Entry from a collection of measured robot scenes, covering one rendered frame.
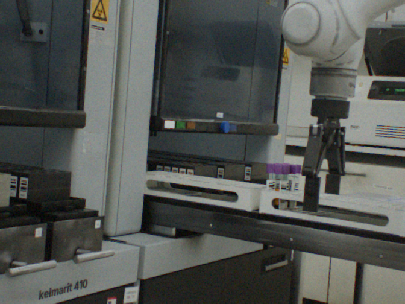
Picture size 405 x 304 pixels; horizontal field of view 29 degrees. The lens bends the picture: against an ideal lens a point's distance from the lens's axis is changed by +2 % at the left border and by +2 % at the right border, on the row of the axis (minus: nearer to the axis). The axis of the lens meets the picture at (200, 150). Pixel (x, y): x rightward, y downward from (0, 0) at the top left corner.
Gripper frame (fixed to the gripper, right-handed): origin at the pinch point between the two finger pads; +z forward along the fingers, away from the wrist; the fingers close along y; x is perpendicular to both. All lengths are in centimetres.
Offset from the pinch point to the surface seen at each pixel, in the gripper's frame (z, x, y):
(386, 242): 5.5, -15.6, -6.8
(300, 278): 23.0, 14.4, 27.0
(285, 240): 8.4, 4.0, -6.8
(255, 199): 1.9, 13.4, -3.0
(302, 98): -28, 134, 292
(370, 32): -63, 80, 247
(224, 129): -11.7, 34.3, 18.7
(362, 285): 30, 13, 69
